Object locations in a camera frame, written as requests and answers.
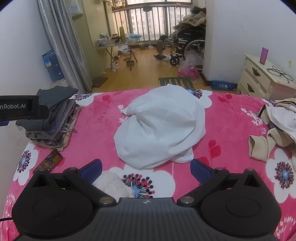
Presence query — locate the pink tumbler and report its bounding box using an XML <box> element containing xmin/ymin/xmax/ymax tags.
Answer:
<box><xmin>259</xmin><ymin>47</ymin><xmax>269</xmax><ymax>65</ymax></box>

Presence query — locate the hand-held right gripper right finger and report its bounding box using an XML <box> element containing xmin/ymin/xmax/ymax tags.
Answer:
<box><xmin>177</xmin><ymin>159</ymin><xmax>264</xmax><ymax>207</ymax></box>

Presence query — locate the stack of folded clothes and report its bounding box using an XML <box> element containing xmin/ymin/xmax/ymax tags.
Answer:
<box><xmin>16</xmin><ymin>86</ymin><xmax>81</xmax><ymax>152</ymax></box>

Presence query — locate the green slatted stool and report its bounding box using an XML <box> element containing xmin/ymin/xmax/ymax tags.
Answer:
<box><xmin>158</xmin><ymin>77</ymin><xmax>196</xmax><ymax>90</ymax></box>

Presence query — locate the cream nightstand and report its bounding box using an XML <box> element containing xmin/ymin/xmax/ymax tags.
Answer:
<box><xmin>238</xmin><ymin>53</ymin><xmax>296</xmax><ymax>100</ymax></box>

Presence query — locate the clothes heap on wheelchair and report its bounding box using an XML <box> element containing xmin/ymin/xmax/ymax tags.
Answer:
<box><xmin>172</xmin><ymin>7</ymin><xmax>207</xmax><ymax>30</ymax></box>

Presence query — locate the folding table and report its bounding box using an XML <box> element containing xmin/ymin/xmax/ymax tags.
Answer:
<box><xmin>97</xmin><ymin>37</ymin><xmax>144</xmax><ymax>71</ymax></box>

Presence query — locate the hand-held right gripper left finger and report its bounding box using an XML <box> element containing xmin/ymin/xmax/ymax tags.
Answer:
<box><xmin>30</xmin><ymin>159</ymin><xmax>116</xmax><ymax>207</ymax></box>

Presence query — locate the pink floral blanket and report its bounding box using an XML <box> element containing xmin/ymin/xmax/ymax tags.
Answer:
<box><xmin>5</xmin><ymin>88</ymin><xmax>296</xmax><ymax>241</ymax></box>

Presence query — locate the beige garment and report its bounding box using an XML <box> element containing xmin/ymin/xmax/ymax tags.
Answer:
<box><xmin>248</xmin><ymin>127</ymin><xmax>296</xmax><ymax>162</ymax></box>

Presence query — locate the balcony railing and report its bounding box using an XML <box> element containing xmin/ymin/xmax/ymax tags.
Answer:
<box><xmin>112</xmin><ymin>5</ymin><xmax>192</xmax><ymax>43</ymax></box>

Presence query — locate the blue water bottle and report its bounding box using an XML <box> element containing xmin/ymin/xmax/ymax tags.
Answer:
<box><xmin>209</xmin><ymin>80</ymin><xmax>238</xmax><ymax>91</ymax></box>

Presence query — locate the white towel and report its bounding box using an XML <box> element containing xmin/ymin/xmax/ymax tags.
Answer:
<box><xmin>92</xmin><ymin>170</ymin><xmax>136</xmax><ymax>198</ymax></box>

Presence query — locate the pink plastic bag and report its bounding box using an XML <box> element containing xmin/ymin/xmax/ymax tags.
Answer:
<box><xmin>178</xmin><ymin>50</ymin><xmax>204</xmax><ymax>79</ymax></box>

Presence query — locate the grey curtain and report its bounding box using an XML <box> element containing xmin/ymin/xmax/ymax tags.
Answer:
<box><xmin>37</xmin><ymin>0</ymin><xmax>94</xmax><ymax>94</ymax></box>

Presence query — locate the white shirt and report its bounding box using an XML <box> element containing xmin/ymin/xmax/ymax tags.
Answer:
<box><xmin>113</xmin><ymin>84</ymin><xmax>207</xmax><ymax>170</ymax></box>

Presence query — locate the blue water jug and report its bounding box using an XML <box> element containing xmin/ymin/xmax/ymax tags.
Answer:
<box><xmin>42</xmin><ymin>49</ymin><xmax>65</xmax><ymax>82</ymax></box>

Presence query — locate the white and beige clothes pile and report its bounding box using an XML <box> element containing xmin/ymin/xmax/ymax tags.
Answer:
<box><xmin>258</xmin><ymin>98</ymin><xmax>296</xmax><ymax>139</ymax></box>

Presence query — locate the black cable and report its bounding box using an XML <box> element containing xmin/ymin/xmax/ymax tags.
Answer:
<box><xmin>266</xmin><ymin>65</ymin><xmax>294</xmax><ymax>82</ymax></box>

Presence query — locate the black wheelchair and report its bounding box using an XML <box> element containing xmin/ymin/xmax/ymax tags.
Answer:
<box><xmin>154</xmin><ymin>23</ymin><xmax>206</xmax><ymax>66</ymax></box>

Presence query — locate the brown doormat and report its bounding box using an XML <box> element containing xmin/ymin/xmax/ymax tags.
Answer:
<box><xmin>92</xmin><ymin>77</ymin><xmax>109</xmax><ymax>88</ymax></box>

